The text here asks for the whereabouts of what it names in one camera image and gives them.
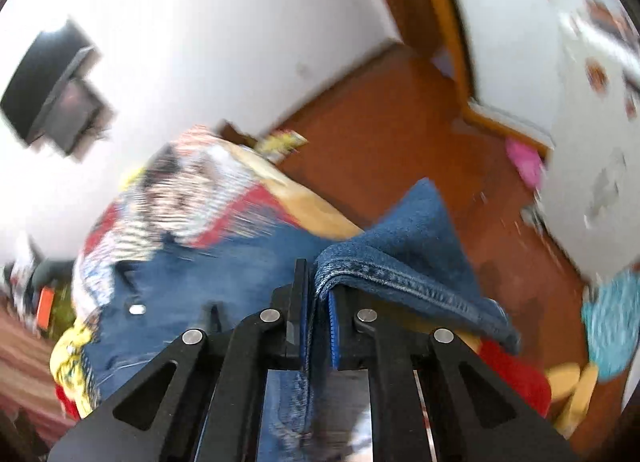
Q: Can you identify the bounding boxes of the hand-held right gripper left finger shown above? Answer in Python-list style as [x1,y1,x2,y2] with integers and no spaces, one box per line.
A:
[47,258,313,462]

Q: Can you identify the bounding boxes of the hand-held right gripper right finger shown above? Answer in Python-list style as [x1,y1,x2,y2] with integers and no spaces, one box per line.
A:
[327,289,583,462]

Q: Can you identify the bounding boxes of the blue denim jeans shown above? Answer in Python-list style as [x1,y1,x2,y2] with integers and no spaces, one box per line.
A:
[82,177,522,462]

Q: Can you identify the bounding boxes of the tan blanket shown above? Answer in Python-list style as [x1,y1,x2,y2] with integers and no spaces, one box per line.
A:
[232,142,365,240]

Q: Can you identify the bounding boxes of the patchwork printed bedspread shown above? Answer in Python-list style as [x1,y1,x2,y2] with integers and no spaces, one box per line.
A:
[70,125,366,313]

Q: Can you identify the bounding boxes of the yellow printed packet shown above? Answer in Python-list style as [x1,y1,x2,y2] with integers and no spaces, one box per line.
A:
[257,129,309,164]

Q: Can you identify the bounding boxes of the yellow cloth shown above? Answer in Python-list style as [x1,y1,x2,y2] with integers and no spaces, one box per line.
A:
[50,319,103,418]

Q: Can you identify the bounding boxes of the green cloth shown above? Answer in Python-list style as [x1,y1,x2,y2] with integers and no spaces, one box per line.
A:
[50,285,77,340]

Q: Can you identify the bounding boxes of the yellow wooden stool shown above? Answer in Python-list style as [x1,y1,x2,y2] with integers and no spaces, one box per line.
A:
[547,362,601,439]

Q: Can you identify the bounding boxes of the grey cushion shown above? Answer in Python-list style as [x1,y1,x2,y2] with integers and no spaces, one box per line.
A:
[30,259,77,289]

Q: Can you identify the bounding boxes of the orange box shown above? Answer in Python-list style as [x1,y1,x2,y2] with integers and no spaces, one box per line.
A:
[37,287,57,331]

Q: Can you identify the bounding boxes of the pink toy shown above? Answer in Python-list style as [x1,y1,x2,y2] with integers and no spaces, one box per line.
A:
[505,137,547,189]

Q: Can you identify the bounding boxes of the teal cloth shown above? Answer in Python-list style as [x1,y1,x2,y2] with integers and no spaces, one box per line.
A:
[580,269,640,383]

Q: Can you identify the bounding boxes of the striped curtain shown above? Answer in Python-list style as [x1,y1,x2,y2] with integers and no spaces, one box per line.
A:
[0,307,76,443]

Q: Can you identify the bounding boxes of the wooden door frame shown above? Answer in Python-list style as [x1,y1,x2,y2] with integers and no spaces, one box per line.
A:
[405,0,556,149]

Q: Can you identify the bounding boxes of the black wall television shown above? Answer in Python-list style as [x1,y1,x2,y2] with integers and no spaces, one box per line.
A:
[0,20,118,160]

